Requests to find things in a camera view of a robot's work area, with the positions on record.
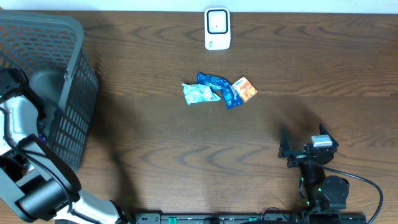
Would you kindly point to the blue snack wrapper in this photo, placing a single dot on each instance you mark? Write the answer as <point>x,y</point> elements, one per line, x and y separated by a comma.
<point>215,83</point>

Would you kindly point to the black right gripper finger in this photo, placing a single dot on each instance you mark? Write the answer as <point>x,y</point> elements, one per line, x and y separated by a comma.
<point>323,131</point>
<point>284,148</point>

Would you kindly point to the orange snack packet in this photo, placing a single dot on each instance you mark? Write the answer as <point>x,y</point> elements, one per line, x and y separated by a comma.
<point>244,88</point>

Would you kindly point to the grey plastic mesh basket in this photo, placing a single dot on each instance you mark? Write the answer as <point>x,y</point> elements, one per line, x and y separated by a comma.
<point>49,50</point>

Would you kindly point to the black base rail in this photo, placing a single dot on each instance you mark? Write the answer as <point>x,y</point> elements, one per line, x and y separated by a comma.
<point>268,217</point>

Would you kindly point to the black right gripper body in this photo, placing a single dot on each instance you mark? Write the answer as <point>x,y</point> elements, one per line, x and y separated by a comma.
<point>297,158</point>

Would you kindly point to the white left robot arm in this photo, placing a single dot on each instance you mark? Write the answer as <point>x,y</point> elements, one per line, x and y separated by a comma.
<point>35,183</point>

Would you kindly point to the light teal snack packet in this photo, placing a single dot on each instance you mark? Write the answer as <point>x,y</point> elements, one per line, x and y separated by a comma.
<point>198,93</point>

